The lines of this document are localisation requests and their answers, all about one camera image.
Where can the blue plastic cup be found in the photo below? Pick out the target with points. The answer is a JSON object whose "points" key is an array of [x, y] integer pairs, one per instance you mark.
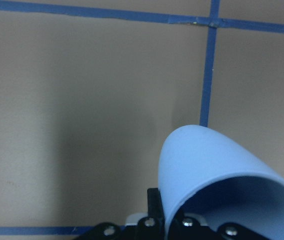
{"points": [[204, 172]]}

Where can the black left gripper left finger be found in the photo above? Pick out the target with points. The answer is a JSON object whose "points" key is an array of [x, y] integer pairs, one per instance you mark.
{"points": [[149, 227]]}

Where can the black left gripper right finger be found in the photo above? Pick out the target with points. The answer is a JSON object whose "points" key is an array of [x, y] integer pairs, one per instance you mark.
{"points": [[191, 226]]}

